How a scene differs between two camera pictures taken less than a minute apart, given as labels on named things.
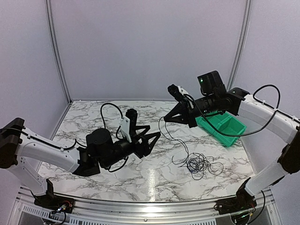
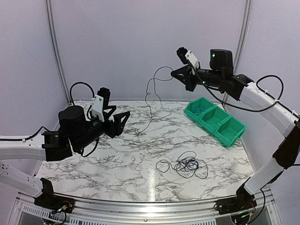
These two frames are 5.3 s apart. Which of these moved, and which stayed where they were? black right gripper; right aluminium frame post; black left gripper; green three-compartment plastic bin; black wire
Moved: black left gripper; black wire; black right gripper
Stayed: green three-compartment plastic bin; right aluminium frame post
